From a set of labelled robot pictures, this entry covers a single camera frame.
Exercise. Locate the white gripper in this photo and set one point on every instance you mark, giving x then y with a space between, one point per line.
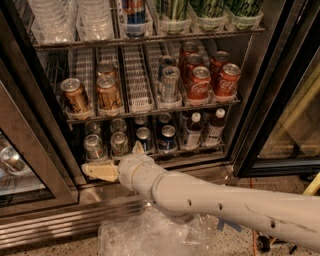
129 170

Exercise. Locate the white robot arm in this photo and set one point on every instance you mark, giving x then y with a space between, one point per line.
294 218

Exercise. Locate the front left pepsi can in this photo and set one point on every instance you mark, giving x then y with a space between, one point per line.
143 134

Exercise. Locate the pepsi can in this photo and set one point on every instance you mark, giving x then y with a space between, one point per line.
143 134
141 121
164 119
167 138

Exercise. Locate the rear left pepsi can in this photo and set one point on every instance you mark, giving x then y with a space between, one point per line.
141 121

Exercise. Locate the front right pepsi can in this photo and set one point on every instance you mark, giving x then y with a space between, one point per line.
167 138

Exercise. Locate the rear right pepsi can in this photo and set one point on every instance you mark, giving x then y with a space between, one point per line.
164 119

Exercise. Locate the empty white can track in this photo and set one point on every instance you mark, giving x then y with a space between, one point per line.
139 93

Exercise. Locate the front gold can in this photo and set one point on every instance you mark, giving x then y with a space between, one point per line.
108 93

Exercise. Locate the gold can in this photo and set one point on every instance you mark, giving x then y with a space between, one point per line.
107 69
75 95
108 93

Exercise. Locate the left gold can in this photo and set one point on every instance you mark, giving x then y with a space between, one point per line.
75 95

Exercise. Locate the open glass fridge door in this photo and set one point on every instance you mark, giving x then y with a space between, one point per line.
20 126

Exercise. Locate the steel fridge base grille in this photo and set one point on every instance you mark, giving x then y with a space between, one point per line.
99 202

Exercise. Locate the rear gold can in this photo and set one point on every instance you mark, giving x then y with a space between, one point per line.
107 69

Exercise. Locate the front silver can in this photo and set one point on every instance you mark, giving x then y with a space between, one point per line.
170 80

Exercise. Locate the silver can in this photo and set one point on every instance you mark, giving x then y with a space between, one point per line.
170 80
164 61

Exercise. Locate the front left coca-cola can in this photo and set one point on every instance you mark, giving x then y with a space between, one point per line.
198 84

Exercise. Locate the coca-cola can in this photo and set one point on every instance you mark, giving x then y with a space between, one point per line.
227 80
198 84
187 48
189 63
217 61

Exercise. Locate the rear silver can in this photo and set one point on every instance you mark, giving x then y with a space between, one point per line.
164 61

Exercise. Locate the middle left coca-cola can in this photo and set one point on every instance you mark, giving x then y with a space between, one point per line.
189 63

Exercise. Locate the front right coca-cola can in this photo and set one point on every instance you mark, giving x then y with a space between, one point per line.
227 80

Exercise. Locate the rear left coca-cola can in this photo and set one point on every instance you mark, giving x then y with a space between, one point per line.
187 48

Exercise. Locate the rear right coca-cola can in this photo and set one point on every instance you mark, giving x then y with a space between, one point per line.
217 61

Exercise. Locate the red bull can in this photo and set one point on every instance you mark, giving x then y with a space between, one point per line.
134 15

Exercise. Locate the left green tall can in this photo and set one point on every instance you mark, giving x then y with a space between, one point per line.
172 10

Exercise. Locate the green tall can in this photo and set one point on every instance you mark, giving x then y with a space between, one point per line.
244 8
172 10
208 8

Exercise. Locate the right glass fridge door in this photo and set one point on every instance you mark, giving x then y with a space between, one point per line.
281 132

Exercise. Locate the middle green tall can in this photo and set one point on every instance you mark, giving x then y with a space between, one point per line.
208 8

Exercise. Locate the right green tall can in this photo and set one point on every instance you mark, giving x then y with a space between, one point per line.
244 8

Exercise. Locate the left white-capped juice bottle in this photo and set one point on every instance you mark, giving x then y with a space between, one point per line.
191 135

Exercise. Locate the white-capped juice bottle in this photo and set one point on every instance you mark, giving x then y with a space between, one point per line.
191 135
214 128

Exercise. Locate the clear plastic bin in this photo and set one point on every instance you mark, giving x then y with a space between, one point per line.
153 234

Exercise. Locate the right white-capped juice bottle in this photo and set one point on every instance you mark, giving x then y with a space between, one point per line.
214 128

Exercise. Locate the blue tape cross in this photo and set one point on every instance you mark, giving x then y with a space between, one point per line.
222 223

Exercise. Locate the right clear water bottle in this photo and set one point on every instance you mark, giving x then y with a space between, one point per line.
96 19

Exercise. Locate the clear water bottle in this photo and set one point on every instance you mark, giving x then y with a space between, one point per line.
54 20
96 19

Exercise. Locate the left clear water bottle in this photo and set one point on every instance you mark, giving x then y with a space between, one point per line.
54 20

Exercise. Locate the wheeled yellow black stand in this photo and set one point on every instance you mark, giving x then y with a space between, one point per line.
311 186

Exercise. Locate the bottom wire shelf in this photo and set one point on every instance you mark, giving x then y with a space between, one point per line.
178 156

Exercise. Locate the wire shelf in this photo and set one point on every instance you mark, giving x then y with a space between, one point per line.
178 156
146 39
183 104

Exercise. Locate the middle wire shelf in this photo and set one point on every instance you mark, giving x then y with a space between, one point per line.
183 104

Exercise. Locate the top wire shelf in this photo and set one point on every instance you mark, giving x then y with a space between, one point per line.
146 39

